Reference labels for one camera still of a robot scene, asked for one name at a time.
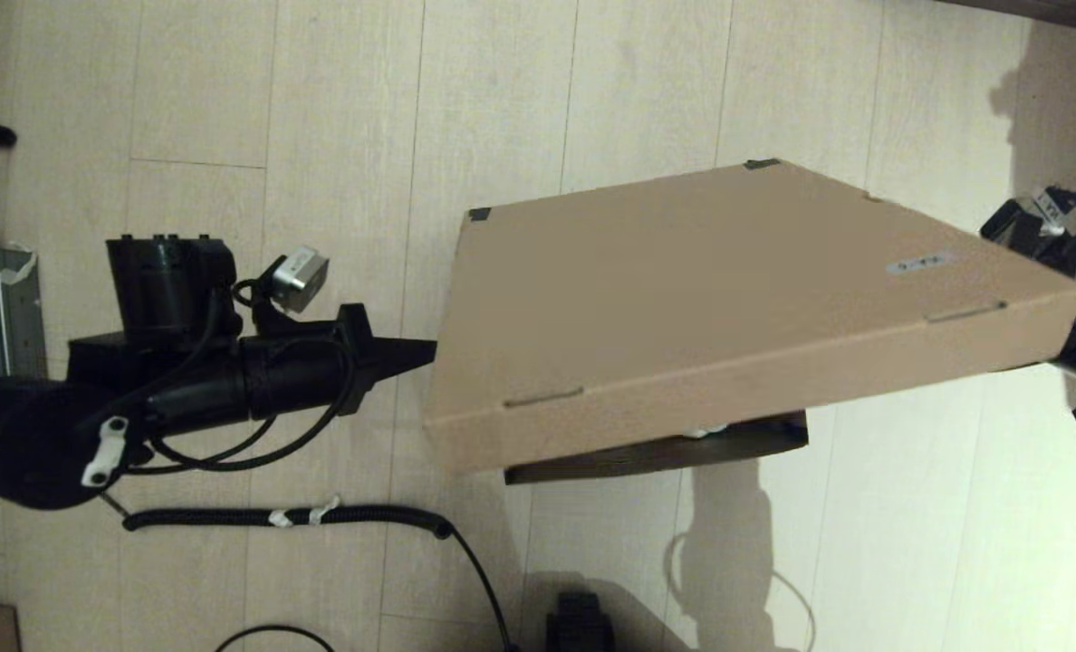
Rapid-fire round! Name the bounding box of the thin black cable loop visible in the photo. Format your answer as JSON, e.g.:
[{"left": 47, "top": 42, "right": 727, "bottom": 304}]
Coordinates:
[{"left": 215, "top": 625, "right": 335, "bottom": 652}]

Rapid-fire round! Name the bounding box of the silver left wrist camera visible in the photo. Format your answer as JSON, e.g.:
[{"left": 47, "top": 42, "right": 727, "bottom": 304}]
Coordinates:
[{"left": 271, "top": 246, "right": 331, "bottom": 316}]

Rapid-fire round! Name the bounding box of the dark wooden furniture edge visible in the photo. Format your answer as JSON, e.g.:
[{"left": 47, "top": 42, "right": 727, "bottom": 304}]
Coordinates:
[{"left": 932, "top": 0, "right": 1076, "bottom": 37}]

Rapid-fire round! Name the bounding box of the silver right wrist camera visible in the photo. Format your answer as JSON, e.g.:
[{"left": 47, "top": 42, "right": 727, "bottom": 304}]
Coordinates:
[{"left": 1032, "top": 186, "right": 1073, "bottom": 238}]

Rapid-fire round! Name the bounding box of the black corrugated cable conduit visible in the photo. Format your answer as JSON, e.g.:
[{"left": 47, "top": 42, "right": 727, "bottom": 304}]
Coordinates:
[{"left": 123, "top": 503, "right": 521, "bottom": 652}]

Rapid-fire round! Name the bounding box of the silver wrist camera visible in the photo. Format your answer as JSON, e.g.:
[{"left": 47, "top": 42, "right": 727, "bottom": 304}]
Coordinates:
[
  {"left": 1032, "top": 186, "right": 1073, "bottom": 238},
  {"left": 271, "top": 246, "right": 331, "bottom": 316}
]

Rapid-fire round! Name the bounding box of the brown cardboard shoe box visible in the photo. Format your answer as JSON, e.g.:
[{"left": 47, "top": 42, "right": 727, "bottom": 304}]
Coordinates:
[{"left": 422, "top": 158, "right": 1076, "bottom": 485}]

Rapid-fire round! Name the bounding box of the grey metal power inverter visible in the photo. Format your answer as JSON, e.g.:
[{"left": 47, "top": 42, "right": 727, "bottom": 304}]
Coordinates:
[{"left": 0, "top": 244, "right": 48, "bottom": 377}]

